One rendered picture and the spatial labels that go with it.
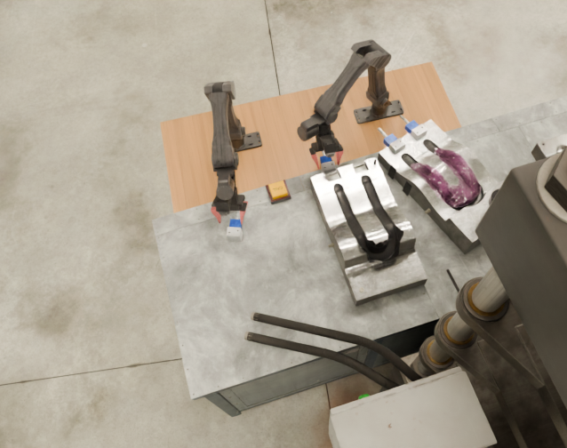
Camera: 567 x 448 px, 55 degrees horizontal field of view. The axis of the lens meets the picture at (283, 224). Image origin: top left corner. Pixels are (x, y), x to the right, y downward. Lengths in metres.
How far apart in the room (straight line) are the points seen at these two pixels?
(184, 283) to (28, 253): 1.43
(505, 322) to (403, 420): 0.29
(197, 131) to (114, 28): 1.86
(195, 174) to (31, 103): 1.85
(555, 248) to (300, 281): 1.31
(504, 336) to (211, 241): 1.20
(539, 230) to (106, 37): 3.53
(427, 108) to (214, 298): 1.16
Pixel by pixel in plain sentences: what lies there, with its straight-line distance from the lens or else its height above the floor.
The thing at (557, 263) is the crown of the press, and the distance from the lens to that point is 0.77.
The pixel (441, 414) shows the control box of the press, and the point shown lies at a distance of 1.21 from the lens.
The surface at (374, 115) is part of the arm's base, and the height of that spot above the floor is 0.82.
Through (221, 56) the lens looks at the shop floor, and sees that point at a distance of 3.68.
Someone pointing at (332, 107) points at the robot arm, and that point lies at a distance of 1.95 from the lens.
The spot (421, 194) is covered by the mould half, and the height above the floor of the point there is 0.88.
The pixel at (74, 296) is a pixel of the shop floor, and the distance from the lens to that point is 3.07.
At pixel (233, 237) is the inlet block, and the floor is 0.84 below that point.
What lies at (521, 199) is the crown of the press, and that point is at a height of 1.99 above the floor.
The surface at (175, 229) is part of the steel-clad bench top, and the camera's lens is 2.12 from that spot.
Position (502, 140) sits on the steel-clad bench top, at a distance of 2.34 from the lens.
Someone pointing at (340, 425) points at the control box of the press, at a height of 1.47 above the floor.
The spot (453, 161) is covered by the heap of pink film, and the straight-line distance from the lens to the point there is 2.09.
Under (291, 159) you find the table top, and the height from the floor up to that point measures 0.80.
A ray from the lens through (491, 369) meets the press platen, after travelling 1.44.
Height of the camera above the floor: 2.65
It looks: 64 degrees down
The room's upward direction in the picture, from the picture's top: 9 degrees counter-clockwise
